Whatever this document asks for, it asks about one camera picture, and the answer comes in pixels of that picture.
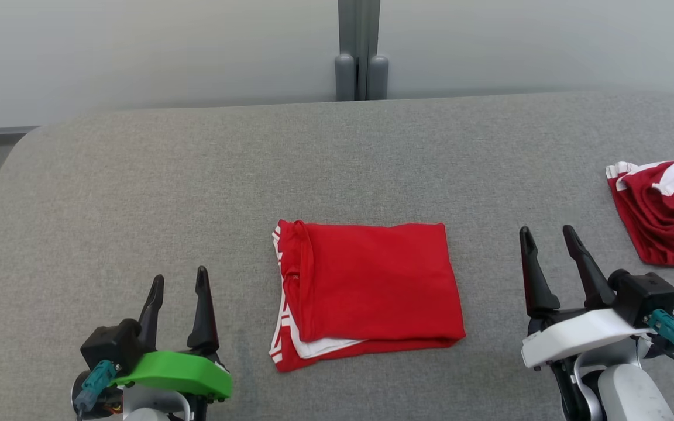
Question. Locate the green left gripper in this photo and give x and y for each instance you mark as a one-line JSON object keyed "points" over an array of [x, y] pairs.
{"points": [[179, 371]]}

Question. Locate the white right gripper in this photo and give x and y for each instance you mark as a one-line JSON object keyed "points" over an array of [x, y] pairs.
{"points": [[577, 336]]}

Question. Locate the red shorts with white stripes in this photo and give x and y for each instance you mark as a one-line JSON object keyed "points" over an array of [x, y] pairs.
{"points": [[673, 216]]}

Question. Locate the red Bulls jersey white sleeves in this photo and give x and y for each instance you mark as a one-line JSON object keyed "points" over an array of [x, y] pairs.
{"points": [[378, 280]]}

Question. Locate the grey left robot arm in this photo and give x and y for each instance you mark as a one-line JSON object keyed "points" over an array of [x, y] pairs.
{"points": [[155, 406]]}

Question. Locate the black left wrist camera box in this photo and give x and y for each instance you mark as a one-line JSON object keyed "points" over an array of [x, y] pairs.
{"points": [[112, 345]]}

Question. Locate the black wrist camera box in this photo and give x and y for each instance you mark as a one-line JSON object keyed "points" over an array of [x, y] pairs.
{"points": [[112, 345], [647, 295]]}

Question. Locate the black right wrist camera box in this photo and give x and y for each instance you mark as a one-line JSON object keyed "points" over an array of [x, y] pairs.
{"points": [[647, 295]]}

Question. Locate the grey vertical post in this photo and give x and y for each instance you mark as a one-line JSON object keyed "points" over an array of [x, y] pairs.
{"points": [[361, 52]]}

